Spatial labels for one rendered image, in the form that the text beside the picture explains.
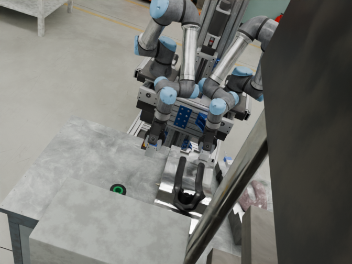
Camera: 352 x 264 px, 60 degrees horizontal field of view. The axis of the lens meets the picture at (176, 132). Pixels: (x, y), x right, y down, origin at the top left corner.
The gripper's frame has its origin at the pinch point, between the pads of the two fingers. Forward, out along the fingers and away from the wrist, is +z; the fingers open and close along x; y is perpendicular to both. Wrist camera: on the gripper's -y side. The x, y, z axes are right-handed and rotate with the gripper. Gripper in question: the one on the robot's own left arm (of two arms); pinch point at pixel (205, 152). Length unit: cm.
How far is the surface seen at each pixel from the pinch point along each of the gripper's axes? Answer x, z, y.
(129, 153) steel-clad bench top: 41.6, 7.0, -7.9
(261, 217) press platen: -10, -71, -75
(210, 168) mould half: -5.1, 4.7, -6.9
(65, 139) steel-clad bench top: 77, 1, -12
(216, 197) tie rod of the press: -1, -63, -68
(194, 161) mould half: 4.9, 3.5, -5.2
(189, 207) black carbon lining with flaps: 2.3, 1.3, -35.1
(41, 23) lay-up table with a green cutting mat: 226, 74, 210
